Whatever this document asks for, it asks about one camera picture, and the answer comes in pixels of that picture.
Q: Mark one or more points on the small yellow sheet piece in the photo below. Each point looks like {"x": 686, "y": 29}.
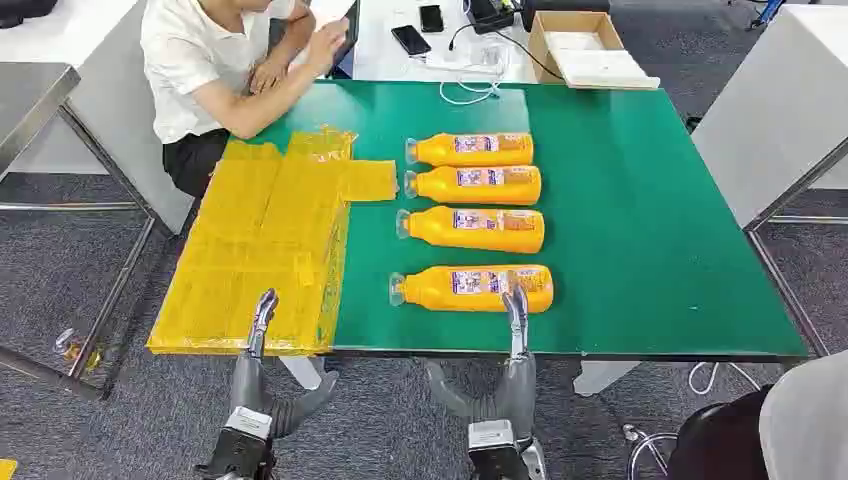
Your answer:
{"x": 371, "y": 180}

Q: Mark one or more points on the orange drink bottle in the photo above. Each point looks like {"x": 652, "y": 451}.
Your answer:
{"x": 450, "y": 235}
{"x": 444, "y": 189}
{"x": 437, "y": 295}
{"x": 437, "y": 151}

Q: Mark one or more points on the dark tablet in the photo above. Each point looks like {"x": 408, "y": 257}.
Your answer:
{"x": 352, "y": 46}

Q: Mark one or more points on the pale grey desk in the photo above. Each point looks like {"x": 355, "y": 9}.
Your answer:
{"x": 768, "y": 99}

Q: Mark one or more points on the person's left hand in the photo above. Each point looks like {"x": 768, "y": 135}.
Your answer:
{"x": 268, "y": 76}

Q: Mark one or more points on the white table leg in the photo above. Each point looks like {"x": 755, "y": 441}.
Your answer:
{"x": 603, "y": 378}
{"x": 301, "y": 372}

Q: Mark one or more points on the black bag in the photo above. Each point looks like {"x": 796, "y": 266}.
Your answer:
{"x": 26, "y": 10}

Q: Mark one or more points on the cardboard box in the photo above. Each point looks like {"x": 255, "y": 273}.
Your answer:
{"x": 540, "y": 53}

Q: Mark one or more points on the clear bottle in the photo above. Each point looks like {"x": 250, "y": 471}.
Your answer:
{"x": 66, "y": 344}

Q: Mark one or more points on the person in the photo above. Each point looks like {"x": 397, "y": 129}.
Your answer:
{"x": 808, "y": 424}
{"x": 192, "y": 60}

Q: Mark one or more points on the robot right hand grey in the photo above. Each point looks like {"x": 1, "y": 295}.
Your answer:
{"x": 517, "y": 391}

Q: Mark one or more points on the robot left hand grey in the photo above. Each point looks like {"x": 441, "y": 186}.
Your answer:
{"x": 252, "y": 381}

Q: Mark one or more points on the white desk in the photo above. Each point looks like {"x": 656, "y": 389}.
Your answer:
{"x": 112, "y": 119}

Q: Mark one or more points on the steel desk frame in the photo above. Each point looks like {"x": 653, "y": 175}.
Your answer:
{"x": 788, "y": 295}

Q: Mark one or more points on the white foam sheet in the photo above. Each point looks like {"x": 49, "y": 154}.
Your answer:
{"x": 596, "y": 63}

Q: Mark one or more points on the blue pole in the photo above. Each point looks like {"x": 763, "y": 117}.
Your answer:
{"x": 768, "y": 12}

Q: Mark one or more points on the black phone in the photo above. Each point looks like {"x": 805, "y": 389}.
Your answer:
{"x": 431, "y": 18}
{"x": 411, "y": 40}

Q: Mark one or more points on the large yellow sheet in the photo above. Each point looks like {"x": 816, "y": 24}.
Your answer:
{"x": 252, "y": 265}

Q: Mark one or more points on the white power adapter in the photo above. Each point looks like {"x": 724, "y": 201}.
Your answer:
{"x": 489, "y": 56}

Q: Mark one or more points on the metal chair base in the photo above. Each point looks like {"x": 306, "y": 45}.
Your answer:
{"x": 632, "y": 457}

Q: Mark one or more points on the person's right hand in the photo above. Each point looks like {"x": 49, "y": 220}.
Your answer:
{"x": 328, "y": 46}

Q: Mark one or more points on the black charger device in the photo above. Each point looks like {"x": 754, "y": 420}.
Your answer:
{"x": 490, "y": 14}

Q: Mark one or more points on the green table mat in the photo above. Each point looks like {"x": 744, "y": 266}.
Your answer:
{"x": 629, "y": 232}

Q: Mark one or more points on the steel table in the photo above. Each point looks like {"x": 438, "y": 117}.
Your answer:
{"x": 26, "y": 99}

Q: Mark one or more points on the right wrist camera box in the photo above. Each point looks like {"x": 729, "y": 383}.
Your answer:
{"x": 490, "y": 434}

